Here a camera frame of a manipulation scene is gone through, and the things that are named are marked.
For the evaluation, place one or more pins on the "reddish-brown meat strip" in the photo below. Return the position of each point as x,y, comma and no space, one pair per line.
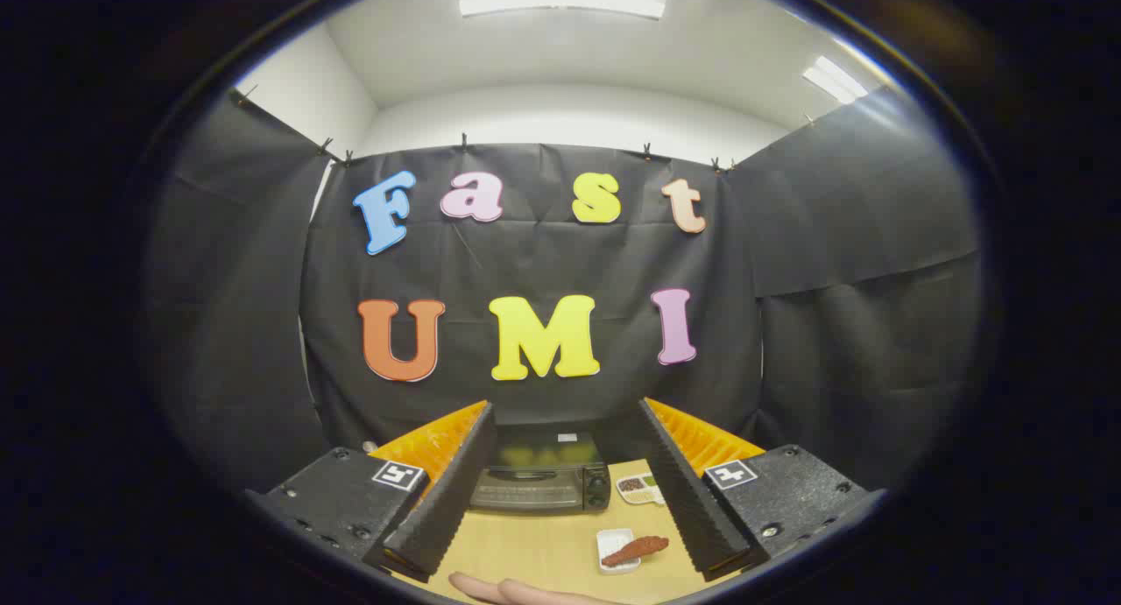
635,550

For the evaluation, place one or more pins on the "white divided bean dish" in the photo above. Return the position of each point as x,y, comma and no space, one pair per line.
635,485

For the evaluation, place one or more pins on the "black toaster oven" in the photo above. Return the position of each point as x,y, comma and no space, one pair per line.
534,491

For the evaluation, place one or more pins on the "white ribbed food tray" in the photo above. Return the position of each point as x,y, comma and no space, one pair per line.
610,542

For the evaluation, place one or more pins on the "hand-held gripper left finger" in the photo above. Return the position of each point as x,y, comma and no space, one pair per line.
455,491

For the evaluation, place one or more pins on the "small ceiling light panel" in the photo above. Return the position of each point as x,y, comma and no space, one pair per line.
834,80

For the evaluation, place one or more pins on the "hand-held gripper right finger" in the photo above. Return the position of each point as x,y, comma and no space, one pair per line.
692,500

